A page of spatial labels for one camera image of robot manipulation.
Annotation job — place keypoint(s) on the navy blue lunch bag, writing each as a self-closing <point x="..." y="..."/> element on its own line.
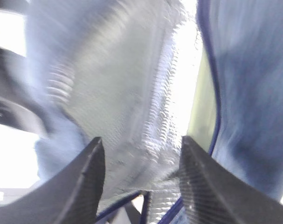
<point x="141" y="74"/>

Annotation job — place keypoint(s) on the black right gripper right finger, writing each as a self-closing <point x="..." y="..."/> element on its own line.
<point x="212" y="195"/>

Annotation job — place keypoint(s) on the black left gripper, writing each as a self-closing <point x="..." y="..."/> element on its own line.
<point x="18" y="109"/>

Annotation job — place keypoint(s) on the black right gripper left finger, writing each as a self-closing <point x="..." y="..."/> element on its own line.
<point x="70" y="197"/>

